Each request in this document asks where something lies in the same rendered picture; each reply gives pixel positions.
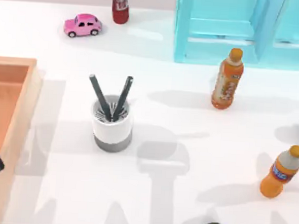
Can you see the dark grey pen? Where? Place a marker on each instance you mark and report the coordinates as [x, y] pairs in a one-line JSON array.
[[98, 93], [122, 97]]

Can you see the white and grey pen holder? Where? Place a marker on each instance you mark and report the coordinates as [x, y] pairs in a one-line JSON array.
[[112, 132]]

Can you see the orange tea bottle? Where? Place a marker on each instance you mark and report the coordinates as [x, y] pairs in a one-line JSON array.
[[227, 81]]

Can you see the pink toy car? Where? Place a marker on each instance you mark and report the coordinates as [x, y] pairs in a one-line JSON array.
[[83, 24]]

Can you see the red bottle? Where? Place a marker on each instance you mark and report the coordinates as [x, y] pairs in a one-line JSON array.
[[120, 6]]

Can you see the light blue rack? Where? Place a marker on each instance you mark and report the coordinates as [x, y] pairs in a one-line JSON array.
[[220, 27]]

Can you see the salmon-coloured shallow box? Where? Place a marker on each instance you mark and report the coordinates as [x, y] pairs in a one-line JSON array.
[[11, 93]]

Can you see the orange soda bottle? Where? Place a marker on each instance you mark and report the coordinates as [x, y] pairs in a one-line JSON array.
[[280, 173]]

